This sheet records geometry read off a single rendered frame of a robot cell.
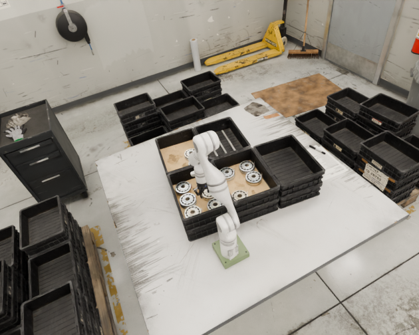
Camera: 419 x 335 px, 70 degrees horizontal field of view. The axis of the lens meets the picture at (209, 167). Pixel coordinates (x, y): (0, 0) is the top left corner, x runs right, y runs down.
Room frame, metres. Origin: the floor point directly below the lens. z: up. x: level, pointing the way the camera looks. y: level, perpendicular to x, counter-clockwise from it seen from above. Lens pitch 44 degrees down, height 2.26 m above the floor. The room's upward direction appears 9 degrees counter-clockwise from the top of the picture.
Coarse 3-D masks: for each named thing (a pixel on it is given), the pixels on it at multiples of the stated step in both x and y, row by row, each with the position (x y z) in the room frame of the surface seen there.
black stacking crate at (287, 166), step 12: (276, 144) 1.53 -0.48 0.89; (288, 144) 1.55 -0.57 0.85; (264, 156) 1.50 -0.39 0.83; (276, 156) 1.48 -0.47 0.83; (288, 156) 1.46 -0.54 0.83; (300, 156) 1.43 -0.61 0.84; (276, 168) 1.37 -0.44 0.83; (288, 168) 1.35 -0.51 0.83; (300, 168) 1.33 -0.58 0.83; (312, 168) 1.29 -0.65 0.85; (288, 180) 1.25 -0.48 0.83; (312, 180) 1.18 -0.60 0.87; (288, 192) 1.13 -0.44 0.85
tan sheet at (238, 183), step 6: (240, 174) 1.36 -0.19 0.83; (234, 180) 1.32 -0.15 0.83; (240, 180) 1.31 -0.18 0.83; (228, 186) 1.28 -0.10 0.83; (234, 186) 1.27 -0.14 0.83; (240, 186) 1.26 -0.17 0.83; (246, 186) 1.25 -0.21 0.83; (252, 186) 1.24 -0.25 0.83; (258, 186) 1.24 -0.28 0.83; (264, 186) 1.23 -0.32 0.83; (252, 192) 1.20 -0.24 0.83; (258, 192) 1.19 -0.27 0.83
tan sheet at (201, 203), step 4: (188, 180) 1.39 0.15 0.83; (192, 180) 1.38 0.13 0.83; (176, 184) 1.37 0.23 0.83; (192, 184) 1.35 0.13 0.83; (192, 188) 1.31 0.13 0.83; (192, 192) 1.28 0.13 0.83; (176, 196) 1.26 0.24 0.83; (180, 196) 1.26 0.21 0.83; (196, 196) 1.24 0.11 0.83; (200, 200) 1.20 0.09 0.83; (204, 200) 1.19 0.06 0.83; (196, 204) 1.17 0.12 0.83; (200, 204) 1.17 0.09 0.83; (204, 204) 1.16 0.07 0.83; (200, 208) 1.14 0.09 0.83; (204, 208) 1.13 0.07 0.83; (184, 216) 1.10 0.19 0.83
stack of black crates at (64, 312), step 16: (64, 288) 0.91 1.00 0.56; (32, 304) 0.84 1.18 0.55; (48, 304) 0.86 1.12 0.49; (64, 304) 0.84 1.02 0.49; (80, 304) 0.82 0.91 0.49; (32, 320) 0.77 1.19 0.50; (48, 320) 0.76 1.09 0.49; (64, 320) 0.74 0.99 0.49; (80, 320) 0.71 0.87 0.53; (96, 320) 0.81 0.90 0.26
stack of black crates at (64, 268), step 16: (48, 256) 1.24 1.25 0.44; (64, 256) 1.26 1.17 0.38; (80, 256) 1.31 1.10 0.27; (32, 272) 1.12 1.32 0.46; (48, 272) 1.15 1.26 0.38; (64, 272) 1.13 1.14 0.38; (80, 272) 1.11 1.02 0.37; (32, 288) 0.99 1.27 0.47; (48, 288) 1.02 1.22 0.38; (80, 288) 0.96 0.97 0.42; (96, 304) 0.96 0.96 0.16
